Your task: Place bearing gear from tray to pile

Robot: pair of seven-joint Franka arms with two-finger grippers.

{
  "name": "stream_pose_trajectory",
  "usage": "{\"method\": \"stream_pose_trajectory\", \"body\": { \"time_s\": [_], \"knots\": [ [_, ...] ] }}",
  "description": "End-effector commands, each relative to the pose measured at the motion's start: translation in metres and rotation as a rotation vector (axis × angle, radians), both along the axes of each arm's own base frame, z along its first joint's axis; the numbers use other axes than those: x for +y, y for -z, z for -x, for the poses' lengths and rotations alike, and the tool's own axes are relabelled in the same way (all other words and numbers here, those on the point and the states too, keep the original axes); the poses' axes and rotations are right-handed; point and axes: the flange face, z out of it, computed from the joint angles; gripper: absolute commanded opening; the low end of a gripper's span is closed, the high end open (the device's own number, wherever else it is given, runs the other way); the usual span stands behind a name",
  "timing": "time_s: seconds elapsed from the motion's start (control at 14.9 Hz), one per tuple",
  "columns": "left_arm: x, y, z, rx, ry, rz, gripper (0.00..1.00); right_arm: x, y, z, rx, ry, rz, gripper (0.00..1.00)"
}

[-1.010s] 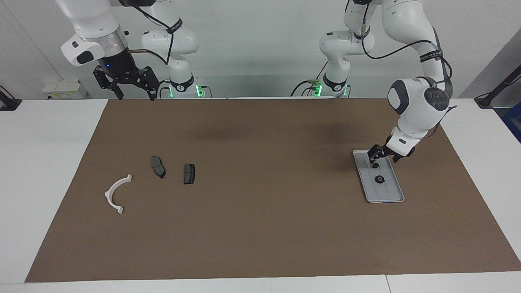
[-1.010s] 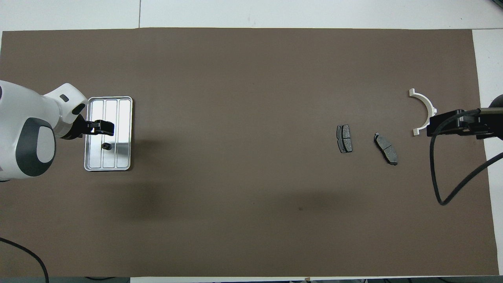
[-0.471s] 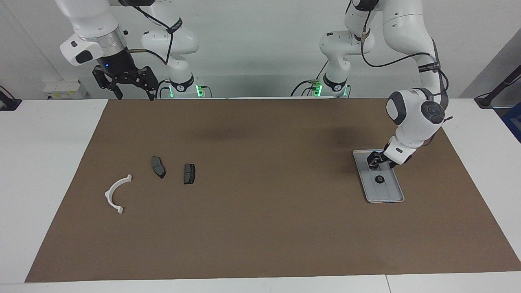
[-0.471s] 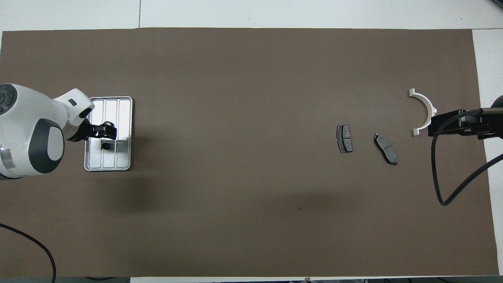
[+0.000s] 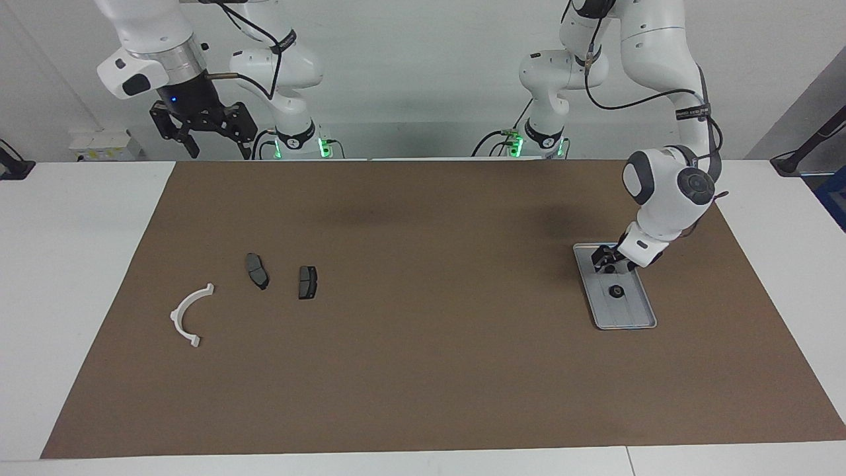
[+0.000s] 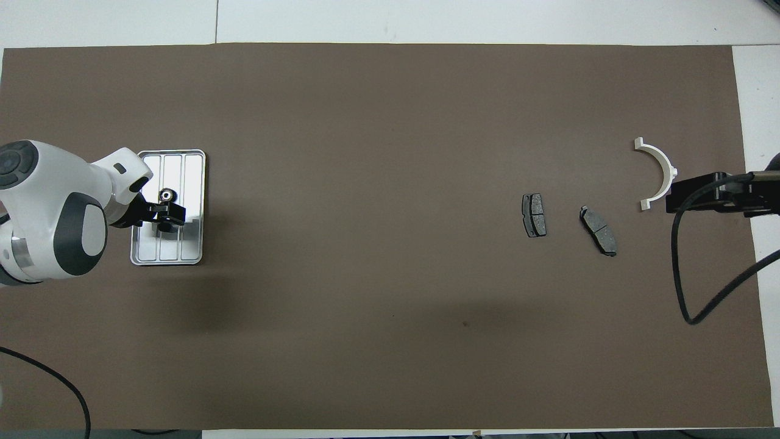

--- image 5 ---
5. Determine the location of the silver metal tray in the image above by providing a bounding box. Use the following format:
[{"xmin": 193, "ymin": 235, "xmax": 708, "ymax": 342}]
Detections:
[{"xmin": 572, "ymin": 243, "xmax": 658, "ymax": 331}]

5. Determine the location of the white box with yellow marks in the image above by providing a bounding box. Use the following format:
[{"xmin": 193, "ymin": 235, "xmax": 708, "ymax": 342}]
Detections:
[{"xmin": 69, "ymin": 129, "xmax": 143, "ymax": 161}]

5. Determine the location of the curved dark brake pad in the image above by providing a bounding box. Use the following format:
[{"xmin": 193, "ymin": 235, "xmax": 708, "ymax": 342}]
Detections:
[{"xmin": 245, "ymin": 253, "xmax": 270, "ymax": 292}]

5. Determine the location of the black stand leg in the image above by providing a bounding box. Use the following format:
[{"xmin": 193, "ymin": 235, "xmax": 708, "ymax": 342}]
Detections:
[{"xmin": 770, "ymin": 106, "xmax": 846, "ymax": 176}]

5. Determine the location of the brown table mat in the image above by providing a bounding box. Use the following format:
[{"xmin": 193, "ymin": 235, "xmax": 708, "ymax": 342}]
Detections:
[{"xmin": 40, "ymin": 159, "xmax": 846, "ymax": 460}]

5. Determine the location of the blue crate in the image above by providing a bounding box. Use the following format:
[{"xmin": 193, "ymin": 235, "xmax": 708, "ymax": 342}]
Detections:
[{"xmin": 815, "ymin": 169, "xmax": 846, "ymax": 232}]

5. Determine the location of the black right base cable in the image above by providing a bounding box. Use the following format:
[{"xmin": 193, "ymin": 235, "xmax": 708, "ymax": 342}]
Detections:
[{"xmin": 251, "ymin": 129, "xmax": 278, "ymax": 161}]

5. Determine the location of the black base cable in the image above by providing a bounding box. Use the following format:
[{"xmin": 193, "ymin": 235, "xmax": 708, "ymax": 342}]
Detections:
[
  {"xmin": 471, "ymin": 99, "xmax": 533, "ymax": 158},
  {"xmin": 251, "ymin": 129, "xmax": 278, "ymax": 161}
]

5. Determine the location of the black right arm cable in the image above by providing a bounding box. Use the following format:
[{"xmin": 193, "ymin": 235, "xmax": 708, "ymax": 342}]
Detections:
[{"xmin": 198, "ymin": 0, "xmax": 288, "ymax": 100}]

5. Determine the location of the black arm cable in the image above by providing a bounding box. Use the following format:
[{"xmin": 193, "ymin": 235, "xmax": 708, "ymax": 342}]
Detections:
[
  {"xmin": 198, "ymin": 0, "xmax": 288, "ymax": 100},
  {"xmin": 562, "ymin": 0, "xmax": 724, "ymax": 179}
]

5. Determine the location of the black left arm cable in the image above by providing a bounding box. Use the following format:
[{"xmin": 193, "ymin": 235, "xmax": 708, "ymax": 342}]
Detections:
[{"xmin": 562, "ymin": 0, "xmax": 724, "ymax": 179}]

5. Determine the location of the black left base cable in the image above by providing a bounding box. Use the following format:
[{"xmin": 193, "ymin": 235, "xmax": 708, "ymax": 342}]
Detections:
[{"xmin": 471, "ymin": 99, "xmax": 533, "ymax": 158}]

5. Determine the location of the white curved plastic bracket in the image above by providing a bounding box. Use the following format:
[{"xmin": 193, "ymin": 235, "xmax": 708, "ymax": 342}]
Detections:
[{"xmin": 170, "ymin": 283, "xmax": 215, "ymax": 348}]

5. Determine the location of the black clamp mount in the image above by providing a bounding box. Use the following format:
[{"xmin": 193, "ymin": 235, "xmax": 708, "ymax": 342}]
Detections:
[{"xmin": 0, "ymin": 139, "xmax": 35, "ymax": 180}]

